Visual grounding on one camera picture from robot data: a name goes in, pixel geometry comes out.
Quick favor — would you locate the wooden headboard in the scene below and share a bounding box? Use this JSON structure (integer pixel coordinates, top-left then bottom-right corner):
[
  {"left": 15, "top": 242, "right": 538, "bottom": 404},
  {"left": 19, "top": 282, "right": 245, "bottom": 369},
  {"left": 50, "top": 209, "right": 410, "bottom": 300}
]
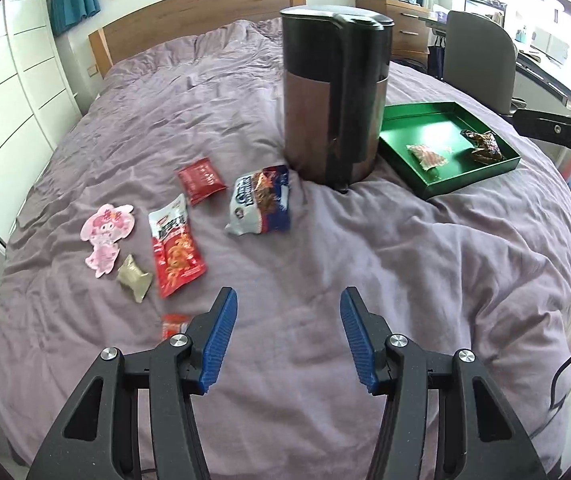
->
[{"left": 88, "top": 0, "right": 307, "bottom": 80}]

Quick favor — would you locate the black and steel electric kettle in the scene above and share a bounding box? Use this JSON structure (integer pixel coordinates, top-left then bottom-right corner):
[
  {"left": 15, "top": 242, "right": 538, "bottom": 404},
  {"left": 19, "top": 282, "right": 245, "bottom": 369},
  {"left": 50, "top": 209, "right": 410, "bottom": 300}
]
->
[{"left": 279, "top": 5, "right": 396, "bottom": 195}]

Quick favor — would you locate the dark bag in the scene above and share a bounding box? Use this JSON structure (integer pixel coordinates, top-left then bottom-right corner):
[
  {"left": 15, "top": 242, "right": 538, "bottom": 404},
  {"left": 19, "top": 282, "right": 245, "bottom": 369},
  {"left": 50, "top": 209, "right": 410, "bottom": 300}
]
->
[{"left": 426, "top": 35, "right": 447, "bottom": 80}]

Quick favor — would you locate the wooden drawer cabinet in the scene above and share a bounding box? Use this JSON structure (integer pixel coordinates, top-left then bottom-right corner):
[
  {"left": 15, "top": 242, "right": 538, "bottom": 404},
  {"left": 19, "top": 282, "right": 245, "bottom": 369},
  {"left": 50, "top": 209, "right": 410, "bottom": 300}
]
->
[{"left": 355, "top": 0, "right": 439, "bottom": 63}]

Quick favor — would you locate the pink cartoon figure packet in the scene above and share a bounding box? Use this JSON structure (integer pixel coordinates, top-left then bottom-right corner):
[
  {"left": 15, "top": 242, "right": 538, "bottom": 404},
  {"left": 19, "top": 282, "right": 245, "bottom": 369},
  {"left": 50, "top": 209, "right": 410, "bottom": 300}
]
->
[{"left": 80, "top": 203, "right": 136, "bottom": 279}]

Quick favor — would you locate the purple bed blanket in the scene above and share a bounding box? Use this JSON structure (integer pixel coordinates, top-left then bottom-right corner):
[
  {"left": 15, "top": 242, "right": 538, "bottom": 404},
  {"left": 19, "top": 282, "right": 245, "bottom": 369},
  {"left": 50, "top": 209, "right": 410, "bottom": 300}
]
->
[{"left": 0, "top": 17, "right": 571, "bottom": 480}]

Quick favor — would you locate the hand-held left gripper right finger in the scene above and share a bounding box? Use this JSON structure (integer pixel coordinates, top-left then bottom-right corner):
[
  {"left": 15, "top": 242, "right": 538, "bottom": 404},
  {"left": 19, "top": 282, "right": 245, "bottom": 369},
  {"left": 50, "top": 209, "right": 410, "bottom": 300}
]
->
[{"left": 339, "top": 286, "right": 549, "bottom": 480}]

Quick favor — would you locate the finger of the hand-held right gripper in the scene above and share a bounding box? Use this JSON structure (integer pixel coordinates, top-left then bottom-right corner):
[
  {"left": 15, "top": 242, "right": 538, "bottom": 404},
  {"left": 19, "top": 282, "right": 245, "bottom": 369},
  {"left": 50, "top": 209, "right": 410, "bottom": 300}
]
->
[{"left": 509, "top": 104, "right": 571, "bottom": 166}]

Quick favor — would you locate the white wardrobe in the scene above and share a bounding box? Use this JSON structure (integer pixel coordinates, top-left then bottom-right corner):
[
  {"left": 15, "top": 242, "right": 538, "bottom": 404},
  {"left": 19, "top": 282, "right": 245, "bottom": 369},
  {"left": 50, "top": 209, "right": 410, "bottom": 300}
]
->
[{"left": 0, "top": 0, "right": 88, "bottom": 261}]

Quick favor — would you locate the desk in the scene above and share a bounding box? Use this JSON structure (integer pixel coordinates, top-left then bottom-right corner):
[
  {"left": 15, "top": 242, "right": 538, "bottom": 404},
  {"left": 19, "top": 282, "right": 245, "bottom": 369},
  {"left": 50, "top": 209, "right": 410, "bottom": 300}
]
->
[{"left": 515, "top": 50, "right": 571, "bottom": 108}]

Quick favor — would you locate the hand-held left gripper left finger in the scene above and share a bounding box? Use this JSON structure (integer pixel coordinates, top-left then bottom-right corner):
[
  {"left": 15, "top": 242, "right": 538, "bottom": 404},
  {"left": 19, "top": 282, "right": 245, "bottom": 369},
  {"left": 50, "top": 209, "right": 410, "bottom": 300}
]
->
[{"left": 25, "top": 286, "right": 238, "bottom": 480}]

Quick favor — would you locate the brown snack packet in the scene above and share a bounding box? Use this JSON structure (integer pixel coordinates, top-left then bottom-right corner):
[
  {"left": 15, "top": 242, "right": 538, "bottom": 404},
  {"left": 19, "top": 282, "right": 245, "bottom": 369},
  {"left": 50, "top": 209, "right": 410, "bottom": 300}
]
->
[{"left": 460, "top": 129, "right": 503, "bottom": 163}]

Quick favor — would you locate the dark red snack packet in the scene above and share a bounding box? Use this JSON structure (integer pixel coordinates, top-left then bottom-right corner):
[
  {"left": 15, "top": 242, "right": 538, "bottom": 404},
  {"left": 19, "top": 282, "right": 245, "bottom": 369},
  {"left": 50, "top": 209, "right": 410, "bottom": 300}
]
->
[{"left": 177, "top": 158, "right": 228, "bottom": 206}]

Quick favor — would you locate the white and blue snack bag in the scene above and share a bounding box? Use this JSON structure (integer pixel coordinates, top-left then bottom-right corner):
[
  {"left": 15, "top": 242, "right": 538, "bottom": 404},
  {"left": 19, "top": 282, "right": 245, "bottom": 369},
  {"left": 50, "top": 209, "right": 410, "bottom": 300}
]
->
[{"left": 224, "top": 165, "right": 292, "bottom": 237}]

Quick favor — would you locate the pink striped candy packet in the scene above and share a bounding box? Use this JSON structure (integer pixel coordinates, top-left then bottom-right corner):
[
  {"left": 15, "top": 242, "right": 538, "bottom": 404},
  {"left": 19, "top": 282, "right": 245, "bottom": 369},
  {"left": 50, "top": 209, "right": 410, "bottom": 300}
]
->
[{"left": 406, "top": 143, "right": 449, "bottom": 172}]

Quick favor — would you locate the beige candy packet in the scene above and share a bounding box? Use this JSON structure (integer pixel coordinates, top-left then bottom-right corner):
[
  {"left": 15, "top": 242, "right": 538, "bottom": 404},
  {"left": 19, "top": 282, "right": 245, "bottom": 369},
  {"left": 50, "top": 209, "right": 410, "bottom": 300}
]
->
[{"left": 116, "top": 254, "right": 153, "bottom": 304}]

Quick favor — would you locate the grey chair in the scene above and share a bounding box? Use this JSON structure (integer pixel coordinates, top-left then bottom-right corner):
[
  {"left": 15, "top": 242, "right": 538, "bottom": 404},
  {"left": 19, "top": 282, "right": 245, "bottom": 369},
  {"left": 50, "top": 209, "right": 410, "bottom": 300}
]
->
[{"left": 438, "top": 10, "right": 523, "bottom": 116}]

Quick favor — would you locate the long red snack packet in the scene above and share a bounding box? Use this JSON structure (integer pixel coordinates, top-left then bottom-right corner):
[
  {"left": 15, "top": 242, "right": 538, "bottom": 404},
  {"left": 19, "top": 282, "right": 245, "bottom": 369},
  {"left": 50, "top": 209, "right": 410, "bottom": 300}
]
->
[{"left": 148, "top": 194, "right": 207, "bottom": 299}]

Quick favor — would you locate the green tray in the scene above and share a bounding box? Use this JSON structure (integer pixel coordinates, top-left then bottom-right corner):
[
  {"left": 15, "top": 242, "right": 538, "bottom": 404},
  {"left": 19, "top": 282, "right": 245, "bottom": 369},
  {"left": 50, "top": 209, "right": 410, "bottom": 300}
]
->
[{"left": 378, "top": 101, "right": 523, "bottom": 200}]

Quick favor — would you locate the small red orange packet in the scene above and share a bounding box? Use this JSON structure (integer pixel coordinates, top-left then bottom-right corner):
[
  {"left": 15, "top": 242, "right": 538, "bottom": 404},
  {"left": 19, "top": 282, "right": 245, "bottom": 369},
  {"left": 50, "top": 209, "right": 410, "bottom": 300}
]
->
[{"left": 161, "top": 313, "right": 192, "bottom": 343}]

